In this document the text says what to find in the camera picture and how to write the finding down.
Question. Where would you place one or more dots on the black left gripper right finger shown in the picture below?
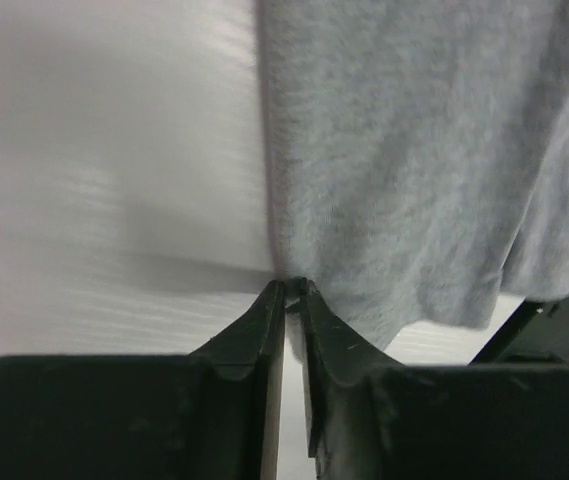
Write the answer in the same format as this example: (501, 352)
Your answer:
(372, 417)

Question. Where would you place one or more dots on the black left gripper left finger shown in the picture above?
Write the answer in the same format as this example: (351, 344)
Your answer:
(210, 414)

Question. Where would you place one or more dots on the grey t shirt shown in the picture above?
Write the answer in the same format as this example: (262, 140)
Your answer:
(420, 155)

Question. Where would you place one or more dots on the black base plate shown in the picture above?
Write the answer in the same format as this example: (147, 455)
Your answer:
(534, 333)

